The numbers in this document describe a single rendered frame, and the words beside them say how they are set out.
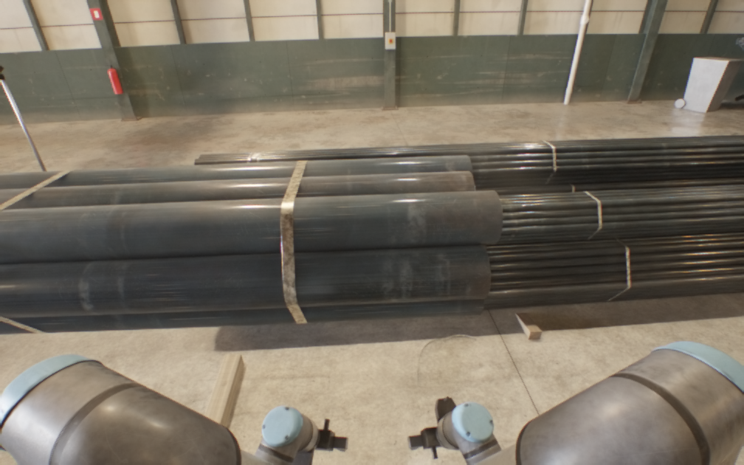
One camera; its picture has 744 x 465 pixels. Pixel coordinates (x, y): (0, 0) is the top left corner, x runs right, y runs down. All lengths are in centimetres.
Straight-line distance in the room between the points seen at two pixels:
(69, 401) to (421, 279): 78
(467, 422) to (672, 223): 247
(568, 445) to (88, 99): 1094
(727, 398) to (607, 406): 12
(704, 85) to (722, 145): 735
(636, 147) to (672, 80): 883
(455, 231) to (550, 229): 169
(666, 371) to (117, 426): 57
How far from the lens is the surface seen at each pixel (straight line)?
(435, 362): 252
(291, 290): 104
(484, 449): 101
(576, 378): 268
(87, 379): 53
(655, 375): 52
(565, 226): 275
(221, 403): 236
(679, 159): 368
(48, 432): 52
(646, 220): 309
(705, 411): 52
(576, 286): 289
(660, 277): 326
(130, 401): 49
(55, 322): 152
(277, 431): 100
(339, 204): 104
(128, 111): 1043
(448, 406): 117
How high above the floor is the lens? 189
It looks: 30 degrees down
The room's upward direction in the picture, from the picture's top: 1 degrees counter-clockwise
